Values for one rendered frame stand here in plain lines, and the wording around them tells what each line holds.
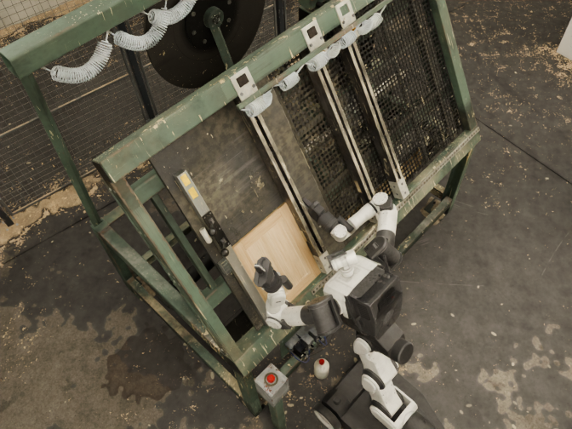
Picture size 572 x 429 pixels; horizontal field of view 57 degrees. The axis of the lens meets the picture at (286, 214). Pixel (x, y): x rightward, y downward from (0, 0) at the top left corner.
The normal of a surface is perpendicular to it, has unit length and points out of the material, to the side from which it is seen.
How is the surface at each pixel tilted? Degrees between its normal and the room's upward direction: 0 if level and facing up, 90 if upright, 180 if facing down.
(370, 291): 23
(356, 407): 0
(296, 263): 60
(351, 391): 0
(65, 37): 90
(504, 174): 0
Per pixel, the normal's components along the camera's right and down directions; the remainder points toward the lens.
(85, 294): -0.04, -0.58
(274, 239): 0.61, 0.18
